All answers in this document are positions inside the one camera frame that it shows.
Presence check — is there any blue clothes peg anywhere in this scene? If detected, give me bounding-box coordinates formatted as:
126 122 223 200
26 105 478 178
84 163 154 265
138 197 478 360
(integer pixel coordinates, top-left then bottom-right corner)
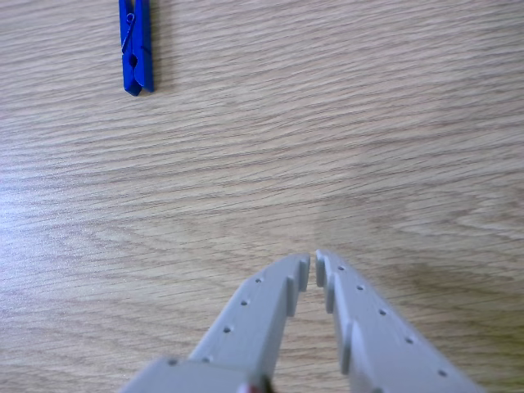
118 0 156 97

